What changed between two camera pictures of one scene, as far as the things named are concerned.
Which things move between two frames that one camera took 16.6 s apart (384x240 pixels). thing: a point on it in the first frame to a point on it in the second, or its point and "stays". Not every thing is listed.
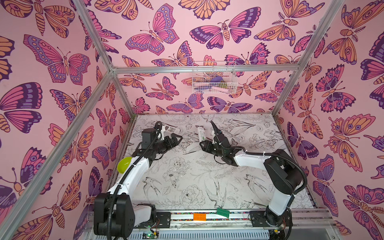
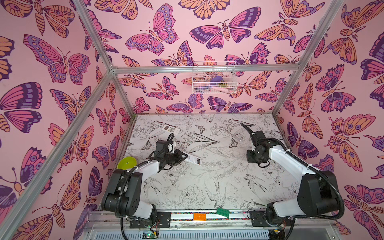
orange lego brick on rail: x=199 y=216 stays
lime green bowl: x=124 y=164 stays
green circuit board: x=148 y=235 stays
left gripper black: x=172 y=142 to x=178 y=161
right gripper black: x=219 y=144 to x=256 y=138
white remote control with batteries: x=201 y=133 to x=194 y=159
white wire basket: x=214 y=77 stays
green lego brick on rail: x=223 y=212 stays
